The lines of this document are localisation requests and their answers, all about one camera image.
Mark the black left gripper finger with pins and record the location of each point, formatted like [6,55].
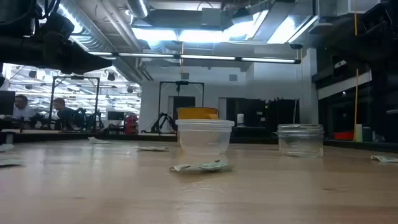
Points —
[99,63]

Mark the clear glass jar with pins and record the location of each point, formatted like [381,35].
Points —
[300,140]

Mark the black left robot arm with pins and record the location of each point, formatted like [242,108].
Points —
[21,46]

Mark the black background robot arm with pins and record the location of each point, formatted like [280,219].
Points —
[161,123]

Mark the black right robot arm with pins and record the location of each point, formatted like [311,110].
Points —
[376,18]

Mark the small black monitor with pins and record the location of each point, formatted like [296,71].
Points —
[115,115]

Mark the person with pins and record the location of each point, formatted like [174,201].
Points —
[63,115]
[22,110]

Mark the red equipment stack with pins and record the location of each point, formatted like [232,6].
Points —
[132,124]

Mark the black computer monitor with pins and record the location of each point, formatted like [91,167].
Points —
[7,102]

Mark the dark background workbench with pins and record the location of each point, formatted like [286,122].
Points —
[46,136]

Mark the long ceiling light bar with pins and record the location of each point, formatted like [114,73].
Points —
[205,57]

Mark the yellow bowl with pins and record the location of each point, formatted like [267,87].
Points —
[192,113]

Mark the grey ceiling box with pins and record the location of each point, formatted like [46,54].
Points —
[211,17]

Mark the clear plastic food container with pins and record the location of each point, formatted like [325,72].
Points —
[203,137]

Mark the white canister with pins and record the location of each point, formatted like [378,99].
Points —
[240,119]

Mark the black partition panels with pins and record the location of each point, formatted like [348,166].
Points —
[264,112]

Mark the red bin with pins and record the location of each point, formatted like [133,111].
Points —
[343,135]

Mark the yellow vertical pole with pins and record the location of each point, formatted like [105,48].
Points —
[356,102]

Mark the white cup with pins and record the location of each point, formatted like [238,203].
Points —
[359,133]

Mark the dark green cup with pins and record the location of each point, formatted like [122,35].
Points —
[367,134]

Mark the wide black metal frame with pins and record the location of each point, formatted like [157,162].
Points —
[74,77]

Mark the silver ventilation duct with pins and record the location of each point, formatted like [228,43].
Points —
[136,7]

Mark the black frame with camera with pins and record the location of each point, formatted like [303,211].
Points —
[182,83]

